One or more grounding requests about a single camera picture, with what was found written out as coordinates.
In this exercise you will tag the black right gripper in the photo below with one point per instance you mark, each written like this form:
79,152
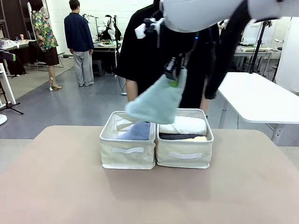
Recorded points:
172,70

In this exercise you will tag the light teal cone towel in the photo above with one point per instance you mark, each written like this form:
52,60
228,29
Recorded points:
154,105

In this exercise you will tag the white towel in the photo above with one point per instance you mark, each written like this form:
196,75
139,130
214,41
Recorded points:
184,126

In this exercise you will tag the dark grey towel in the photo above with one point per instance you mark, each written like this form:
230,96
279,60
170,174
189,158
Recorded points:
172,136

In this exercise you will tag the yellow towel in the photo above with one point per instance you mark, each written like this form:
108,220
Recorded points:
198,138

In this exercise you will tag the lavender blue cone towel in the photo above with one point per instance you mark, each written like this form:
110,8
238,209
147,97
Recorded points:
137,133

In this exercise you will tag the person's left forearm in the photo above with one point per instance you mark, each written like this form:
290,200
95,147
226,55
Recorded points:
204,105

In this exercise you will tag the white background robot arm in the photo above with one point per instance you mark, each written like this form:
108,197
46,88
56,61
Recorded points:
109,23

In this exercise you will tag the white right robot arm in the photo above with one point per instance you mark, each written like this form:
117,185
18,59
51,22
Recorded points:
198,14

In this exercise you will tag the person's right forearm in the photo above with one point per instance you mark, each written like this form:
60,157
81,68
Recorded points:
131,91

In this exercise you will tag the person in black shirt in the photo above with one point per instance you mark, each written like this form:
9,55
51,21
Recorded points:
144,60

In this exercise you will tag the black stool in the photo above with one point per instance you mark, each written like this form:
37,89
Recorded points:
98,67

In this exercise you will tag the background work table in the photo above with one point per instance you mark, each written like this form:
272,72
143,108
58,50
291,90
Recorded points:
105,47

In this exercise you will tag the cream fabric storage box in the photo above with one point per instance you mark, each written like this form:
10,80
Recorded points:
187,163
126,161

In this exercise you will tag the white table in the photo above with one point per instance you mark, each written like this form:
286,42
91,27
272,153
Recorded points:
257,98

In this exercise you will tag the tall black tripod stand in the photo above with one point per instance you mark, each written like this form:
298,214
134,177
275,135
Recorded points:
257,51

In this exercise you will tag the person in navy jacket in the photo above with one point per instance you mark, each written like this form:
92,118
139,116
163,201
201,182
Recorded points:
78,32

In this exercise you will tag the white hanging backdrop cloth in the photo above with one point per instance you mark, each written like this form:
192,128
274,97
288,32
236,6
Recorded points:
289,65

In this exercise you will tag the person in floral shirt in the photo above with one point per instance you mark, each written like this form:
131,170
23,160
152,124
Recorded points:
44,35

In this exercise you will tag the low black tripod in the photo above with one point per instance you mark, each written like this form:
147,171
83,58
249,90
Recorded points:
9,106

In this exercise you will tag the white metal rack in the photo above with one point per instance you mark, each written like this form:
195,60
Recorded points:
7,86

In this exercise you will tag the white round fan base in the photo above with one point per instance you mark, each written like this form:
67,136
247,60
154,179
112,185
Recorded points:
2,119

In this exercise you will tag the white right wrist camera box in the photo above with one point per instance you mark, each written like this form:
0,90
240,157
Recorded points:
140,31

